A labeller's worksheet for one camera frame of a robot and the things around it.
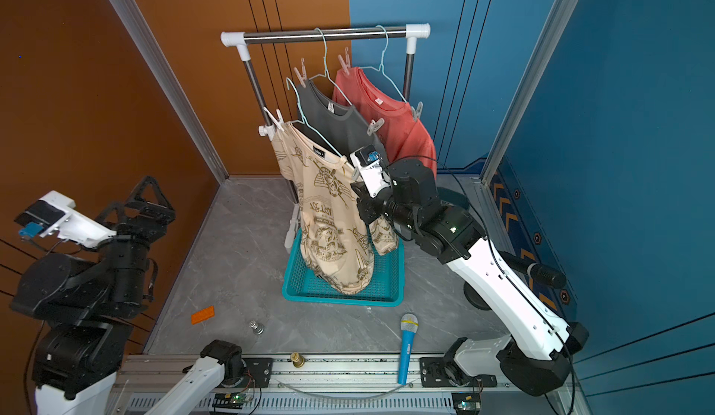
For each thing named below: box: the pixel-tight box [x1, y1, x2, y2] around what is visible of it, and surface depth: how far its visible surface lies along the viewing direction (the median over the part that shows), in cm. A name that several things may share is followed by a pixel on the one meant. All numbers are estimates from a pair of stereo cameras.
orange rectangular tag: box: [190, 305, 216, 325], surface depth 84 cm
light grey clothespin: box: [262, 106, 284, 133], surface depth 75 cm
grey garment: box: [290, 80, 389, 165], surface depth 71 cm
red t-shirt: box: [332, 66, 438, 176], surface depth 71 cm
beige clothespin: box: [293, 57, 308, 89], surface depth 79 cm
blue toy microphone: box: [397, 312, 419, 386], surface depth 79 cm
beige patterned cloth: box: [271, 121, 398, 295], surface depth 81 cm
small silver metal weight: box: [248, 320, 265, 335], surface depth 81 cm
